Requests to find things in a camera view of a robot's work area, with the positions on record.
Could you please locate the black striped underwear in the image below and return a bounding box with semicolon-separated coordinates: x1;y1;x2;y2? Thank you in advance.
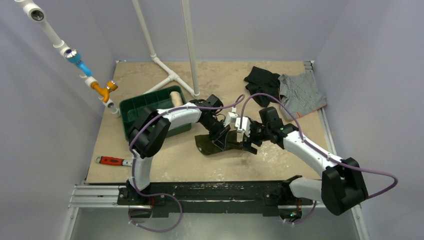
244;66;281;100

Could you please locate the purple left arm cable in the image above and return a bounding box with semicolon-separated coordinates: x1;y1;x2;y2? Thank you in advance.
127;94;246;233

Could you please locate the adjustable wrench red handle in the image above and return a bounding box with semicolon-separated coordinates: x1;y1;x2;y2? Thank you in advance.
94;156;133;167

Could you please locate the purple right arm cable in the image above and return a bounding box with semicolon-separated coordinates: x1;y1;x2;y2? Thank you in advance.
239;93;399;225

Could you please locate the olive green underwear cream waistband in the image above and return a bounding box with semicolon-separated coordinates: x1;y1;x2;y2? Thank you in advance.
194;131;243;156

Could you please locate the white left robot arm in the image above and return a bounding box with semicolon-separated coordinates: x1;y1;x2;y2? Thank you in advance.
127;94;243;205

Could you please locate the cream rolled underwear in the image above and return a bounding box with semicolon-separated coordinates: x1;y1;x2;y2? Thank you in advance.
169;91;185;108

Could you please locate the green divided organizer tray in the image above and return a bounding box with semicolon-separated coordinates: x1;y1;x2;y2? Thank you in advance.
119;85;187;141

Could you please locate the white PVC pipe frame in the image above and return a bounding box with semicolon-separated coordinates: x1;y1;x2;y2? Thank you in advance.
120;0;201;99

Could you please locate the grey striped underwear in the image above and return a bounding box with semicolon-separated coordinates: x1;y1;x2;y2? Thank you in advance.
278;72;327;121

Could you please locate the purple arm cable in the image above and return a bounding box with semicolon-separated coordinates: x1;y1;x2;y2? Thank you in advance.
127;94;246;233
239;93;399;225

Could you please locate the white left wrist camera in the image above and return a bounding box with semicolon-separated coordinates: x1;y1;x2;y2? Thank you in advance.
223;112;239;127

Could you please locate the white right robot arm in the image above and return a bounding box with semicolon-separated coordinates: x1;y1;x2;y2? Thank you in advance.
234;107;369;216

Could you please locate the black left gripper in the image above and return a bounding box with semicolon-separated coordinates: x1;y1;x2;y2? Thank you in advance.
199;116;230;151

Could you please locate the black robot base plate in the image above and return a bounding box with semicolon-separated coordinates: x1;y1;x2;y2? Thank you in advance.
117;177;313;219

